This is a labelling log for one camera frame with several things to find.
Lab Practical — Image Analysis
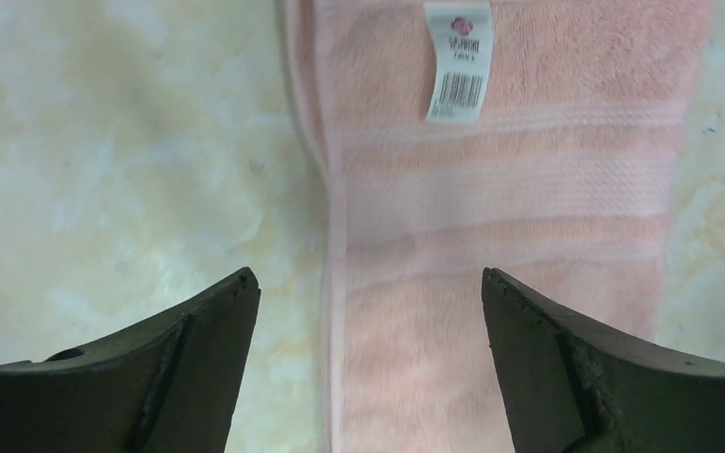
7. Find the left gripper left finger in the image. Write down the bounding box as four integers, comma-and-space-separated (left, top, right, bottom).
0, 268, 261, 452

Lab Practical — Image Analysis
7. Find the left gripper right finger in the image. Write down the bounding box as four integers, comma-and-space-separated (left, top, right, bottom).
481, 268, 725, 452

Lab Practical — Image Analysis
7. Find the light salmon pink towel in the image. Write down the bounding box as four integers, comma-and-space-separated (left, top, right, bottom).
284, 1, 713, 452

